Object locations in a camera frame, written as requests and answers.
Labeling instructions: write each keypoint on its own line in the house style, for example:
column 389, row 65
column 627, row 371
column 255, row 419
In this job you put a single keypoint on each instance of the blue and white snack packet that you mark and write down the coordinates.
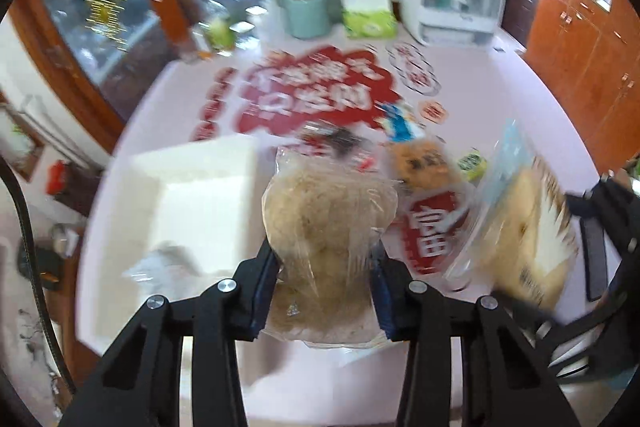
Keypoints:
column 400, row 122

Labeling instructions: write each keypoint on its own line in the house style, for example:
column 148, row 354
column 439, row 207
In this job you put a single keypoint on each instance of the dark jar with red lid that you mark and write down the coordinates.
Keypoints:
column 62, row 174

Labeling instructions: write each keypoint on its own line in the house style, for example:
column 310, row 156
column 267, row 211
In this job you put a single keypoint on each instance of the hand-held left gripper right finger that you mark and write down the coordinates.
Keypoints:
column 387, row 302

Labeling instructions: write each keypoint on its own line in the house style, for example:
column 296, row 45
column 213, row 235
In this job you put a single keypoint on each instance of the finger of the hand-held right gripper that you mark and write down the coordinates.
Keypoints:
column 525, row 312
column 620, row 217

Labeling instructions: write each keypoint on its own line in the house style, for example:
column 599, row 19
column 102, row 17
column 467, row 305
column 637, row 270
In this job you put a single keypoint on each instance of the green tissue box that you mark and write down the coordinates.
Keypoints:
column 367, row 19

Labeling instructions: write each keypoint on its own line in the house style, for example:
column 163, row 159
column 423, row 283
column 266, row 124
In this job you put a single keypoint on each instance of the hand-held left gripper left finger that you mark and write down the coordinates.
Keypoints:
column 265, row 292

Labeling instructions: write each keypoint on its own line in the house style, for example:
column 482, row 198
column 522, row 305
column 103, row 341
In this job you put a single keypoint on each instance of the printed pink table cover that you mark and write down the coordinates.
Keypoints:
column 500, row 82

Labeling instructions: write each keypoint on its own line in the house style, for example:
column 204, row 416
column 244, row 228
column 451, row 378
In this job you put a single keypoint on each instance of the clear bag of floss cakes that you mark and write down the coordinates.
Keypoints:
column 325, row 217

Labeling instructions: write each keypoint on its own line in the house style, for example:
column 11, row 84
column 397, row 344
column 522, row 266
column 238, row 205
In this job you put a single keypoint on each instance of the pale bread snack bag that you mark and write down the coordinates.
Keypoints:
column 525, row 227

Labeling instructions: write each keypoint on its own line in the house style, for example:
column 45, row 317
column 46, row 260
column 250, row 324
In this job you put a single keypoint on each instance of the white plastic basket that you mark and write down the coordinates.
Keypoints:
column 200, row 162

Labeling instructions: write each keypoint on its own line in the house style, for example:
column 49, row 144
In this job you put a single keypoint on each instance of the teal canister with brown lid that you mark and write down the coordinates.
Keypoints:
column 306, row 14

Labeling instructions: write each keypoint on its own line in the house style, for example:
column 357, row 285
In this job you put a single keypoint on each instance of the orange brown snack packet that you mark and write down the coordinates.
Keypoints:
column 420, row 164

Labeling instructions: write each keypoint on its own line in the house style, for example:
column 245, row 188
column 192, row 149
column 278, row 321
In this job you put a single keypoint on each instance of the glass display cabinet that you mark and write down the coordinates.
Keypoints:
column 90, row 22

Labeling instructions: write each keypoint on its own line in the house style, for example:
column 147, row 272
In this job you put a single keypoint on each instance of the small green snack packet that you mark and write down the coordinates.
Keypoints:
column 472, row 164

